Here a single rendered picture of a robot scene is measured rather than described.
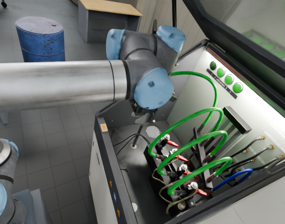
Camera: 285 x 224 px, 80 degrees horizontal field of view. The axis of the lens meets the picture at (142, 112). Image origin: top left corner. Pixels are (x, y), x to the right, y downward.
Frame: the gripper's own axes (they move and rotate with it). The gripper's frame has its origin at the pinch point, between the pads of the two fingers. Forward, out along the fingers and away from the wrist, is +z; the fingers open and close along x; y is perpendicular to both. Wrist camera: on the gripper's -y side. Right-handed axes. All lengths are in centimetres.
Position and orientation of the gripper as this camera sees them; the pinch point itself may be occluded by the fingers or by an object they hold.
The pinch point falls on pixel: (143, 122)
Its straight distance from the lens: 67.2
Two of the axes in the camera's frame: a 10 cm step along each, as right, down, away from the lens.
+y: -8.9, 1.0, -4.4
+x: 3.7, 7.2, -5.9
